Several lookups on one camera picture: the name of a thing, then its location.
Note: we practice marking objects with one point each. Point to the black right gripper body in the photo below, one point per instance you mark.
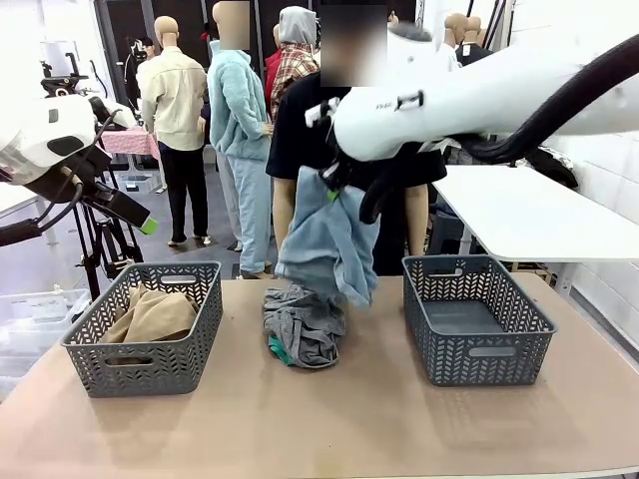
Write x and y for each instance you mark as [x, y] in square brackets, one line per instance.
[342, 177]

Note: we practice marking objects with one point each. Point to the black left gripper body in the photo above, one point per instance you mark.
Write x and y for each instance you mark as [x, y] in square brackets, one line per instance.
[115, 202]

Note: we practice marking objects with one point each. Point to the light blue denim jeans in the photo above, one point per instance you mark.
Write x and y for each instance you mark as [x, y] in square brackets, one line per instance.
[319, 239]

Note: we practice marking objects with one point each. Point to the beige top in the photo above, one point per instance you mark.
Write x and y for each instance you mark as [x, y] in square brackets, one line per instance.
[155, 317]

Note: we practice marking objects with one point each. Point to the grey top garment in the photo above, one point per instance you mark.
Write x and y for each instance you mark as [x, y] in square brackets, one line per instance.
[304, 324]

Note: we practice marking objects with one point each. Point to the person's right forearm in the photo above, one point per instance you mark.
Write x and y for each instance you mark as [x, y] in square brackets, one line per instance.
[284, 214]

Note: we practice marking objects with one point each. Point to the person's left forearm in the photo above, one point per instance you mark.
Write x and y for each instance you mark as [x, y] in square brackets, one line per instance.
[417, 219]

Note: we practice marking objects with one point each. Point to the table with pink cloth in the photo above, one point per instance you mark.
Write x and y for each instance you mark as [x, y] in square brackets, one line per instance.
[130, 142]

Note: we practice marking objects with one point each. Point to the person in black t-shirt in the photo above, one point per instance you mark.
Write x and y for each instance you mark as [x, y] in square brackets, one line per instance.
[294, 135]

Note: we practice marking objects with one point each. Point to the mannequin in cream jacket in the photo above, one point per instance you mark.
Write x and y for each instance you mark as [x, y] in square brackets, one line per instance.
[175, 115]

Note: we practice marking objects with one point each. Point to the mannequin in blue fleece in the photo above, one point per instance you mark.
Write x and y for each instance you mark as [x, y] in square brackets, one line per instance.
[237, 120]

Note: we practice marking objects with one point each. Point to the mannequin in plaid hoodie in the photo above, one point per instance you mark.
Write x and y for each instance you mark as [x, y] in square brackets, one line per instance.
[294, 55]

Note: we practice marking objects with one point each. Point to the clear plastic storage box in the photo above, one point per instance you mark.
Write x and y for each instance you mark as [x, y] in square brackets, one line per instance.
[35, 314]

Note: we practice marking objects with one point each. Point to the grey woven plastic basket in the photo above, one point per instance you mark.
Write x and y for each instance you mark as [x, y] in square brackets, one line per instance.
[145, 369]
[479, 369]

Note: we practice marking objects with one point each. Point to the background person in black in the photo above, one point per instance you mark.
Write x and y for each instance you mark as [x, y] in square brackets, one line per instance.
[136, 60]

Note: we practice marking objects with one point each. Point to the green garment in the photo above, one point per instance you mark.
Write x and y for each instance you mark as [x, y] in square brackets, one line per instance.
[278, 351]

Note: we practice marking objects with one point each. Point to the mannequin in white shirt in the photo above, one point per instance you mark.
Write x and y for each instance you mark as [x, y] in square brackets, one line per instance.
[451, 30]

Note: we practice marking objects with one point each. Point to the mannequin in black shirt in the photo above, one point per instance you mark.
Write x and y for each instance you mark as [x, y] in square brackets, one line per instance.
[471, 45]

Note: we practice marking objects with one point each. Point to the white side table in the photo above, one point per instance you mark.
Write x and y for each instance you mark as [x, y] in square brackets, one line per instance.
[529, 219]

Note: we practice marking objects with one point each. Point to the black bag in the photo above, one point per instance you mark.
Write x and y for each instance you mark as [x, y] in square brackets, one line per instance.
[551, 167]

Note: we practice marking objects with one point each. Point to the black camera tripod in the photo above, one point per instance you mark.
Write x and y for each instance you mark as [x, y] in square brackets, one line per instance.
[105, 239]

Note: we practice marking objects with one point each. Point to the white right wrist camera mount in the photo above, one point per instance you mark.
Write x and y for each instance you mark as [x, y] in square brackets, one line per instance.
[319, 112]

